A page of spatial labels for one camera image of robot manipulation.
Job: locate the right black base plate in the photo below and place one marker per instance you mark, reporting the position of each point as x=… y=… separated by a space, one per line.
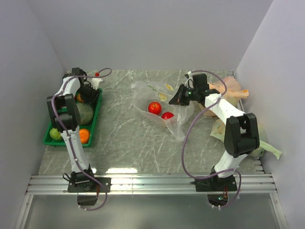
x=216 y=184

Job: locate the small brown-orange fake fruit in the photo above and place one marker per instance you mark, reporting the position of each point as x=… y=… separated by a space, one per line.
x=79 y=99

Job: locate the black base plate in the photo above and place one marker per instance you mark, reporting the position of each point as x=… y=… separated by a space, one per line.
x=216 y=184
x=104 y=184

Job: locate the orange fake persimmon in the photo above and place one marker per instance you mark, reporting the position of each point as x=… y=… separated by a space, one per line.
x=84 y=135

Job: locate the light green fake fruit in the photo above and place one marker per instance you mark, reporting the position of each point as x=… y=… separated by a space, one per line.
x=55 y=134

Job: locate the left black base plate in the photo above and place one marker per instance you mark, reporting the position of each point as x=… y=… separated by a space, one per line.
x=104 y=184

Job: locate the green plastic tray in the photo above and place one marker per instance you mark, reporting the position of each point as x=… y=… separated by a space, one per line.
x=48 y=141

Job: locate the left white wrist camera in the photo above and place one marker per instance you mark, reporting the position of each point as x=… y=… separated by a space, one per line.
x=96 y=80

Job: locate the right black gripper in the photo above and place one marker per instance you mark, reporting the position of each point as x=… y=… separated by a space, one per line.
x=178 y=98

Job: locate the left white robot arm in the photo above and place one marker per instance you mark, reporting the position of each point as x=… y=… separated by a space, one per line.
x=66 y=118

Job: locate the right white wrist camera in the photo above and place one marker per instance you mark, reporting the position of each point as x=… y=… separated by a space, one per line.
x=189 y=80

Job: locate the clear lemon-print plastic bag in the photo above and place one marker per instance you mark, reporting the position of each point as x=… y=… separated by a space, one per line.
x=144 y=93

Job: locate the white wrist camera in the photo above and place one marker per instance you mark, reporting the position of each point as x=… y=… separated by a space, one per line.
x=96 y=80
x=189 y=80

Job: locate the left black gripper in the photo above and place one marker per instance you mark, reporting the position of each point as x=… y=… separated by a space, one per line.
x=92 y=99

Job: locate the green fake melon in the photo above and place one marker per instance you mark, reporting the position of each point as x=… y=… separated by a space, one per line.
x=86 y=113

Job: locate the orange tied plastic bag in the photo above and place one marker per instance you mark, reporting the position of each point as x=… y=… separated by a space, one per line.
x=234 y=92

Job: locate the aluminium mounting rail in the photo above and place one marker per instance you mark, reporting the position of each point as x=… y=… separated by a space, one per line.
x=160 y=184

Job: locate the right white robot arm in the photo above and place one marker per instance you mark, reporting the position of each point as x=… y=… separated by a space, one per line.
x=241 y=135

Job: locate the green tied plastic bag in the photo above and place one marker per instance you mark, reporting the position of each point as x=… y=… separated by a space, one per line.
x=218 y=131

